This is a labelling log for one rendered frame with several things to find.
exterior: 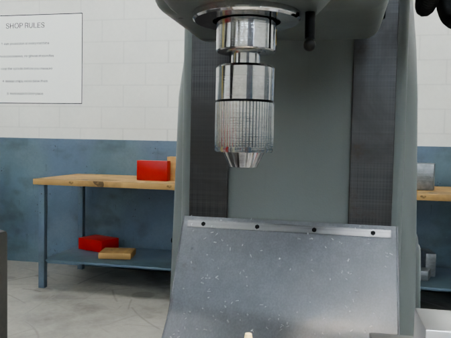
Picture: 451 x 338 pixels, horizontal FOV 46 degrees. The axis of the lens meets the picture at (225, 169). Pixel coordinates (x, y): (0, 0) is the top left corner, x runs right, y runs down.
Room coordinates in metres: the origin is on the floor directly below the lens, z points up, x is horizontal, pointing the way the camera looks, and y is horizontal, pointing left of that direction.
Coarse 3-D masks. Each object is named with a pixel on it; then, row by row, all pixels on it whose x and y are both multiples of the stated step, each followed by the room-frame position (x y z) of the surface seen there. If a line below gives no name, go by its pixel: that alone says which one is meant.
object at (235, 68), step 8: (224, 64) 0.41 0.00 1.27; (232, 64) 0.41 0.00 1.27; (240, 64) 0.41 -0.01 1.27; (248, 64) 0.41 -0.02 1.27; (256, 64) 0.41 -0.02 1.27; (264, 64) 0.41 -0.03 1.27; (216, 72) 0.43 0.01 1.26; (224, 72) 0.41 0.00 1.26; (232, 72) 0.41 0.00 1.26; (240, 72) 0.41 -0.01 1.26; (248, 72) 0.41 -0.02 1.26; (256, 72) 0.41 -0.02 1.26; (264, 72) 0.41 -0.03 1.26; (272, 72) 0.42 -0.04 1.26
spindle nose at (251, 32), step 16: (224, 16) 0.41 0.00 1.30; (240, 16) 0.41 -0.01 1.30; (256, 16) 0.41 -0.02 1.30; (224, 32) 0.41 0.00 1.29; (240, 32) 0.41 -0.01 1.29; (256, 32) 0.41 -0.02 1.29; (272, 32) 0.42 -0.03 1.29; (224, 48) 0.41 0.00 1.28; (240, 48) 0.41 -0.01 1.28; (256, 48) 0.41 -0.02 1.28; (272, 48) 0.42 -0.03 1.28
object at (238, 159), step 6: (228, 156) 0.42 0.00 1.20; (234, 156) 0.42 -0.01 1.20; (240, 156) 0.41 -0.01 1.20; (246, 156) 0.41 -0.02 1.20; (252, 156) 0.42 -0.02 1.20; (258, 156) 0.42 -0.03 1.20; (228, 162) 0.43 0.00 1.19; (234, 162) 0.42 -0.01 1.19; (240, 162) 0.42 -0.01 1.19; (246, 162) 0.42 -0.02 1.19; (252, 162) 0.42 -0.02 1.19; (258, 162) 0.43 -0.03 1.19
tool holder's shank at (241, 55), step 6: (228, 54) 0.44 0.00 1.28; (234, 54) 0.42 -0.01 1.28; (240, 54) 0.42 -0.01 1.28; (246, 54) 0.42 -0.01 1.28; (252, 54) 0.42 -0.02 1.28; (258, 54) 0.42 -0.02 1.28; (264, 54) 0.43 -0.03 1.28; (234, 60) 0.42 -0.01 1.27; (240, 60) 0.42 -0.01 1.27; (246, 60) 0.42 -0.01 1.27; (252, 60) 0.42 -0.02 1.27; (258, 60) 0.42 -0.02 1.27
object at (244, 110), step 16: (224, 80) 0.41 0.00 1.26; (240, 80) 0.41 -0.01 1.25; (256, 80) 0.41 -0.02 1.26; (272, 80) 0.42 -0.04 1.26; (224, 96) 0.41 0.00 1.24; (240, 96) 0.41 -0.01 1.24; (256, 96) 0.41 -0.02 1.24; (272, 96) 0.42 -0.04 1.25; (224, 112) 0.41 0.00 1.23; (240, 112) 0.41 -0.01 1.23; (256, 112) 0.41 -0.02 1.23; (272, 112) 0.42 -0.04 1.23; (224, 128) 0.41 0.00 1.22; (240, 128) 0.41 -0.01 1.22; (256, 128) 0.41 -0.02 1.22; (272, 128) 0.42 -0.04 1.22; (224, 144) 0.41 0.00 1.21; (240, 144) 0.41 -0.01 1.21; (256, 144) 0.41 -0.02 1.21; (272, 144) 0.42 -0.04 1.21
